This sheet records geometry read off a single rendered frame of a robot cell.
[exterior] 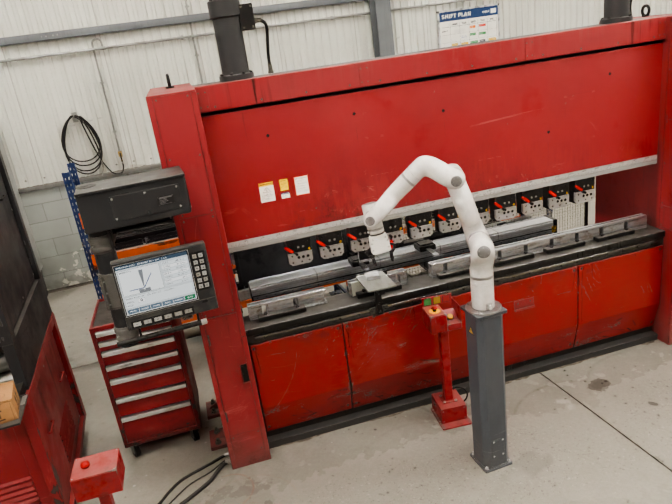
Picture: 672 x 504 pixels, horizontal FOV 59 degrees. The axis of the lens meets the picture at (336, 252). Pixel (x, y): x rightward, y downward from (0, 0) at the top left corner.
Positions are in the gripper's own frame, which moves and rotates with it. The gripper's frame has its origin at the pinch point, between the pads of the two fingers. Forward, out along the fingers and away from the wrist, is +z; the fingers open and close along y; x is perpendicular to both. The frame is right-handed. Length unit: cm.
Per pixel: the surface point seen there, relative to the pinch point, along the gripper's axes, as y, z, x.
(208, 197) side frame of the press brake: -79, -54, 29
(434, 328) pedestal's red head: 28, 61, 42
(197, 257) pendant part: -90, -29, -2
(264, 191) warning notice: -49, -47, 53
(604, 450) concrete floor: 99, 146, -4
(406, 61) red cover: 50, -97, 52
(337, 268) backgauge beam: -15, 20, 94
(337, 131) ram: 2, -69, 54
